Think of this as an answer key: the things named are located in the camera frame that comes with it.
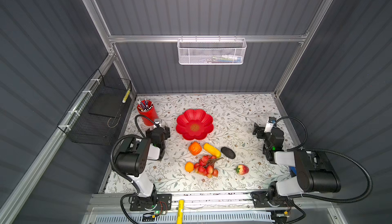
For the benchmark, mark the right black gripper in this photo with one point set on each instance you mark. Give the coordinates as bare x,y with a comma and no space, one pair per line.
261,131

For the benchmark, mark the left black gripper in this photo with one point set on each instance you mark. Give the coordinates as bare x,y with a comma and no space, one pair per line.
165,133

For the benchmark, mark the orange fake bell pepper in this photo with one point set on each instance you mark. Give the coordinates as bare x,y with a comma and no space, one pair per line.
195,148

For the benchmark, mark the red flower-shaped fruit bowl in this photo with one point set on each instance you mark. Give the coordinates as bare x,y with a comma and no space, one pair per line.
194,124

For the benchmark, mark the small fake orange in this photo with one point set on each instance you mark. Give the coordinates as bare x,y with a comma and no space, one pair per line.
189,167

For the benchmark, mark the red fake peach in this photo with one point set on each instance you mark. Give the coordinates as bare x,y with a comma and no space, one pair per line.
242,169

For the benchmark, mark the dark fake avocado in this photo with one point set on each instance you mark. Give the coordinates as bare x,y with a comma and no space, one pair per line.
228,152

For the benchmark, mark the red fake lychee bunch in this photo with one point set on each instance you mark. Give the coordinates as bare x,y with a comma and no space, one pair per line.
206,167

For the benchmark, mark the yellow fake corn cob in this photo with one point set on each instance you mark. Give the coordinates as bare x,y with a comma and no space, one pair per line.
212,150

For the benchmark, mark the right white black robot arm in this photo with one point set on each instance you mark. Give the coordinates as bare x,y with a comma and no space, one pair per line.
313,171

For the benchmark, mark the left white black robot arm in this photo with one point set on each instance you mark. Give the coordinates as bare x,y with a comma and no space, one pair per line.
130,154

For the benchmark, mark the red pen cup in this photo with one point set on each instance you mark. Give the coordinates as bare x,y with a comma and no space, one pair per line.
151,116

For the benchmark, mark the pens in red cup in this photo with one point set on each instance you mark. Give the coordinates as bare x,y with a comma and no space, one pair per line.
144,105

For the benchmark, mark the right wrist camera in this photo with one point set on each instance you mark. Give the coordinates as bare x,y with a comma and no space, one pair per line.
271,122

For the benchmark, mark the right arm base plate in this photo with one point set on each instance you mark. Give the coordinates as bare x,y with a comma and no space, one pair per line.
264,199

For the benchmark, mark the black wire wall basket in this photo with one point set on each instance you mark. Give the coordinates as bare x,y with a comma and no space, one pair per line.
98,113

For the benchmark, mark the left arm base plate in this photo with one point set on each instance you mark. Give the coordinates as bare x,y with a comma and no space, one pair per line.
161,202

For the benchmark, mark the yellow tool on rail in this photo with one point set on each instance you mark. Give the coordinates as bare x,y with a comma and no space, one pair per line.
180,211

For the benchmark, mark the white wire mesh basket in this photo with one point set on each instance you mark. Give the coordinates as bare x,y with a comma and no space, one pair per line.
211,51

